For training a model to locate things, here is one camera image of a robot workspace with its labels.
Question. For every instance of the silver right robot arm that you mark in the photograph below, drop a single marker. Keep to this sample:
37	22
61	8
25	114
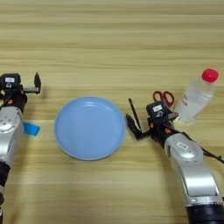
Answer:
192	166

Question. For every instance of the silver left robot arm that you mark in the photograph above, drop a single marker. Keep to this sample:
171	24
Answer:
8	131

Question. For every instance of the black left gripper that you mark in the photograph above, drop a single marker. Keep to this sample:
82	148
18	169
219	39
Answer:
16	100

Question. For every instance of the right gripper labelled black box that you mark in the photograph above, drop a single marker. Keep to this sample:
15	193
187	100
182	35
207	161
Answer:
157	109

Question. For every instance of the left gripper labelled black box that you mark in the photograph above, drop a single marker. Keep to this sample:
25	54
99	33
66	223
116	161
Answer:
10	81

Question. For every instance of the light blue round plate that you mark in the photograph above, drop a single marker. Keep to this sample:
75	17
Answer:
89	128

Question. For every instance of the clear bottle red cap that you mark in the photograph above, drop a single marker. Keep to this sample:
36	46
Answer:
194	99

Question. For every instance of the blue rectangular eraser block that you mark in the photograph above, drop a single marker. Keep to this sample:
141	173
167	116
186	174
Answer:
32	129

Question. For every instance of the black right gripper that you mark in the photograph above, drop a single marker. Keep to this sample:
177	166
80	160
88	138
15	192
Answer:
159	131

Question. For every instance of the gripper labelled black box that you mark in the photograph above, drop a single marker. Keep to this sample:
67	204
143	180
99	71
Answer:
157	109
10	81

